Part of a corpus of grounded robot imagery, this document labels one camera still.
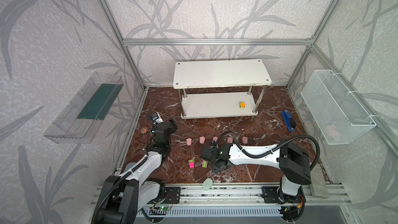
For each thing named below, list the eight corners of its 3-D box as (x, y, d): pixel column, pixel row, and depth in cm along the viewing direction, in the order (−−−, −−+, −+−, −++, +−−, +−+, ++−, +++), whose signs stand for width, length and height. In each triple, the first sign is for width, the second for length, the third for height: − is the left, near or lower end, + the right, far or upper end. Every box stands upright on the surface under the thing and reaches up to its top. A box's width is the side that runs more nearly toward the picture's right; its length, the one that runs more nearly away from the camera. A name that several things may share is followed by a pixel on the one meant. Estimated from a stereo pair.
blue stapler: (288, 131, 98) (291, 128, 95) (281, 113, 107) (284, 110, 104) (295, 131, 98) (298, 128, 95) (288, 114, 107) (290, 110, 104)
